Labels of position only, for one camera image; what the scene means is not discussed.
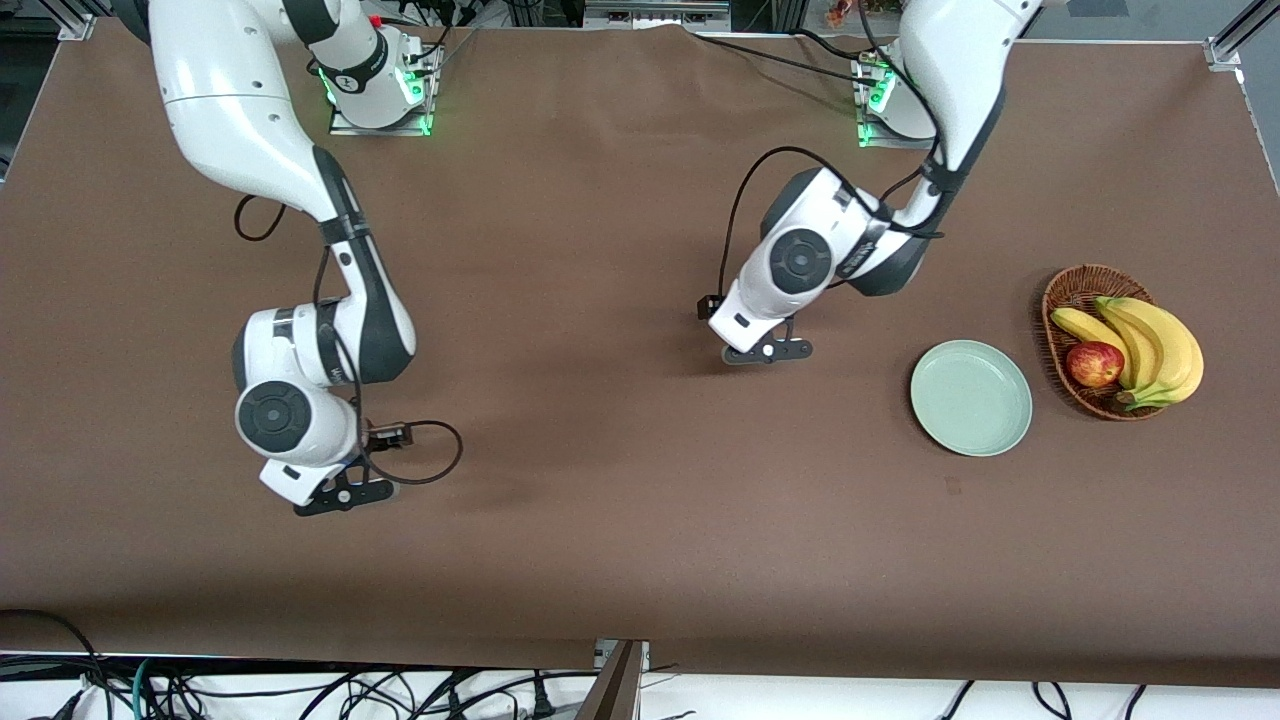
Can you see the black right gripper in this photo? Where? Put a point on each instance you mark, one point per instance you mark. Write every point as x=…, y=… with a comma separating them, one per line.
x=386, y=437

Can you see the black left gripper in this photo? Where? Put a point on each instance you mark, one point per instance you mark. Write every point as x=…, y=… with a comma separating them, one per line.
x=709, y=305

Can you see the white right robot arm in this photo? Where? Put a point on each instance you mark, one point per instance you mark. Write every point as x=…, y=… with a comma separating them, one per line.
x=230, y=100

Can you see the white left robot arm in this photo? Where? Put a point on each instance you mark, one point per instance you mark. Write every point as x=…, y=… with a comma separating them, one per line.
x=960, y=60

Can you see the pale green round plate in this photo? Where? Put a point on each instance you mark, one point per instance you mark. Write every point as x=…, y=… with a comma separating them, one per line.
x=970, y=398

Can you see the brown table cover sheet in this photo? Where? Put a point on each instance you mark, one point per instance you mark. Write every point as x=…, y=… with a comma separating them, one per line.
x=600, y=550

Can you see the grey equipment box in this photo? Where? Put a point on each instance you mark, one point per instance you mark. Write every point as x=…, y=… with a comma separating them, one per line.
x=650, y=15

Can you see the orange background object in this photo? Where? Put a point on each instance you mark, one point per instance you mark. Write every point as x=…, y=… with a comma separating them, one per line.
x=845, y=12

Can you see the brown wicker basket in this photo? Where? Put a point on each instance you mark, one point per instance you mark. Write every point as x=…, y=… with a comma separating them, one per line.
x=1075, y=300

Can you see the red apple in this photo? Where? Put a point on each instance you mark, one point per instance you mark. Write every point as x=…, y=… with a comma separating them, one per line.
x=1095, y=365

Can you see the yellow banana bunch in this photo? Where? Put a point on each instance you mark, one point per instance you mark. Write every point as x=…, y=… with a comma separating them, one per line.
x=1165, y=345

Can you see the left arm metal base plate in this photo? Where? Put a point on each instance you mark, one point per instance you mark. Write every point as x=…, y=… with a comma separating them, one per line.
x=875, y=140

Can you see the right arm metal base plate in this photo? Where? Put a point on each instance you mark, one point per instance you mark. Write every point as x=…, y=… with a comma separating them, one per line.
x=345, y=128

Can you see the aluminium frame post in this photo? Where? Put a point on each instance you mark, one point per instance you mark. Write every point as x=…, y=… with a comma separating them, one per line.
x=615, y=690

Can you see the aluminium corner bracket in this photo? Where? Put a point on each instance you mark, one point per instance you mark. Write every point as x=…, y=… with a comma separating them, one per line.
x=78, y=28

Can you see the aluminium frame profile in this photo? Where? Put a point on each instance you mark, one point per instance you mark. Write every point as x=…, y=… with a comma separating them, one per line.
x=1235, y=40

